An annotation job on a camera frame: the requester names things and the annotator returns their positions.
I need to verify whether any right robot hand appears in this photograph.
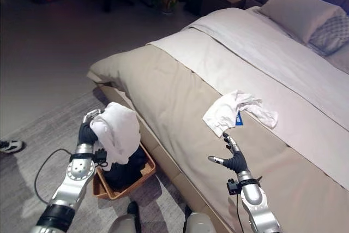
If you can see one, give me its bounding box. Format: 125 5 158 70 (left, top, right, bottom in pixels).
208 132 248 175

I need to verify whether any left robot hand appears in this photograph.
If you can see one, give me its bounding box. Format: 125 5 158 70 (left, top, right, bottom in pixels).
77 109 106 147

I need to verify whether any white cloth garment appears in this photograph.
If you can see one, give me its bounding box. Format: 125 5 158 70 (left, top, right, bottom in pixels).
89 101 141 172

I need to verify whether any dark clothes pile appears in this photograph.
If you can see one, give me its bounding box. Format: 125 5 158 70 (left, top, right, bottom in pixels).
103 144 148 190

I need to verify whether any grey floor rug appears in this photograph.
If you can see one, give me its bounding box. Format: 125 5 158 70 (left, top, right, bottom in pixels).
0 88 191 233

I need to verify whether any white shirt with blue tag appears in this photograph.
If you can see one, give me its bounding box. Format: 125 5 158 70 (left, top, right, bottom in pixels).
202 89 279 139

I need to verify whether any bed with beige duvet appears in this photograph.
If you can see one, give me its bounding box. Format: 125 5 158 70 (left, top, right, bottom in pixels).
87 6 349 233

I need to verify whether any woven wicker basket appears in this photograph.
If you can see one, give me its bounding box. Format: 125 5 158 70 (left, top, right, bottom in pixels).
92 141 157 200

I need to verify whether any robot right leg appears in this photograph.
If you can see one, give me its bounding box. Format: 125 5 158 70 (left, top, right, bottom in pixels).
183 205 218 233

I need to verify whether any robot leg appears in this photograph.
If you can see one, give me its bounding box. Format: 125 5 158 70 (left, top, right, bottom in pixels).
183 205 218 233
109 201 142 233

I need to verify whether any person's sneaker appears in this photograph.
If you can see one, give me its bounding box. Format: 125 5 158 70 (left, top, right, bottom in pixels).
0 139 27 154

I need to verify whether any robot left leg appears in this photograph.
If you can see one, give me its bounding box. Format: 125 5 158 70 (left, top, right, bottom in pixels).
109 201 142 233

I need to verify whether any patterned grey pillow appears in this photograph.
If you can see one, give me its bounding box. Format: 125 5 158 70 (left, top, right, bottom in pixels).
308 14 349 56

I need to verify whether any white pillow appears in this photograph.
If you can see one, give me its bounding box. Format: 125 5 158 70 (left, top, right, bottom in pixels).
257 0 347 44

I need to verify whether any black bin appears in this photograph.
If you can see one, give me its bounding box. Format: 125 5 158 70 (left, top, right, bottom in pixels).
184 0 204 15

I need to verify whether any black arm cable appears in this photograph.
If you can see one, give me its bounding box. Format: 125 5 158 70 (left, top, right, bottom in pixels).
34 148 72 205

